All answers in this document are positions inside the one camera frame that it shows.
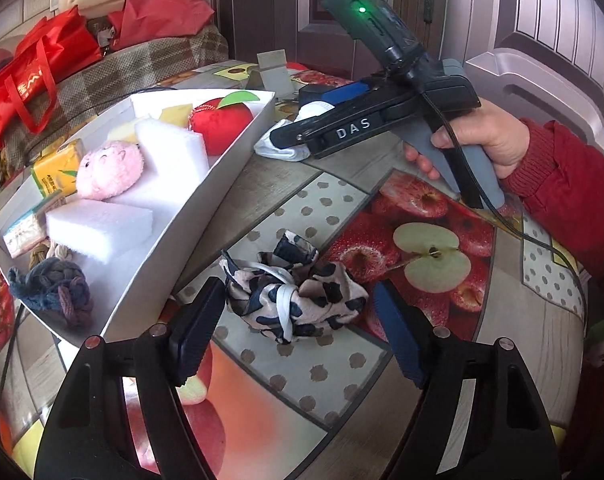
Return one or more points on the blue tissue pack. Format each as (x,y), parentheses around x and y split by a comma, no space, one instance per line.
(30,229)

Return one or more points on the pale yellow sponge block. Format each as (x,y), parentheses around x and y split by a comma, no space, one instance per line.
(177,115)

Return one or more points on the person's right hand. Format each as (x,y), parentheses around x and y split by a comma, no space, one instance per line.
(502,136)

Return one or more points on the white foam block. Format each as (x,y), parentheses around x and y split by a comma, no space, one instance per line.
(99,230)
(175,159)

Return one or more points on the brown beige braided scrunchie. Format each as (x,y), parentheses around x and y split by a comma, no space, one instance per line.
(48,249)

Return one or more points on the red plush apple toy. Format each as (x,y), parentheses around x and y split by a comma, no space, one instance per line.
(221,120)

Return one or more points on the yellow green scouring sponge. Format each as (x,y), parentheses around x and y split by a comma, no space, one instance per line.
(124,133)

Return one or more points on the red sweater forearm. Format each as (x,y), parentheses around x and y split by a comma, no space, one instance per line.
(561,183)

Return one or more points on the white rolled sock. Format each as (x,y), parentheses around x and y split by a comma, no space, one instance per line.
(279,142)

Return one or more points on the pink plush pig toy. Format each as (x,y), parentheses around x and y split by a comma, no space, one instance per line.
(109,170)

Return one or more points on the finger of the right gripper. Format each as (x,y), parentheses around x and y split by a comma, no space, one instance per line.
(323,97)

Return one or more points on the red tote bag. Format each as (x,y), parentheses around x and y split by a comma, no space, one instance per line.
(56,48)

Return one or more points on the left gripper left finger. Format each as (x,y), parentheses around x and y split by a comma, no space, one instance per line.
(88,433)

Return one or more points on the leopard print scrunchie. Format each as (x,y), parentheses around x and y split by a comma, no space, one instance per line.
(287,294)

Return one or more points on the blue pink braided scrunchies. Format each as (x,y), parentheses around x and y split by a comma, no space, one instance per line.
(54,289)

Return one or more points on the yellow bamboo tissue pack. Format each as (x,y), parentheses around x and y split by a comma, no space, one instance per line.
(57,171)

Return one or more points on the dark red nonwoven bag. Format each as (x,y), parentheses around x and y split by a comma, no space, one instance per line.
(146,20)

